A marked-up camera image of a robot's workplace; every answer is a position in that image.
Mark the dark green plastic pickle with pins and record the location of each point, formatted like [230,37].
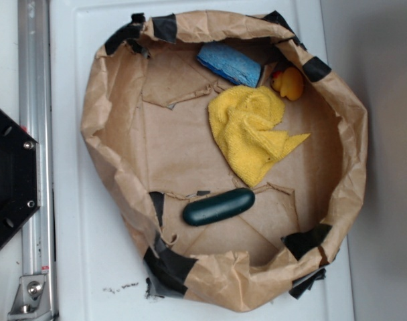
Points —
[218,207]

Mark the metal corner bracket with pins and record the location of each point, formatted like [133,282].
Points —
[32,299]

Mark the blue sponge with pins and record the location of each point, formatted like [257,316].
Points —
[230,64]

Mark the yellow rubber duck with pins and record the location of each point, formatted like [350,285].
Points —
[288,83]

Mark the aluminium extrusion rail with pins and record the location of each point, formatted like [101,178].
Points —
[38,234]

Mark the yellow microfiber cloth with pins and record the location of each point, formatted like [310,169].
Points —
[242,121]

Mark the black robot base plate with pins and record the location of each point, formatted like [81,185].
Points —
[19,191]

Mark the brown paper bag bin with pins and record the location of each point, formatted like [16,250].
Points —
[146,126]

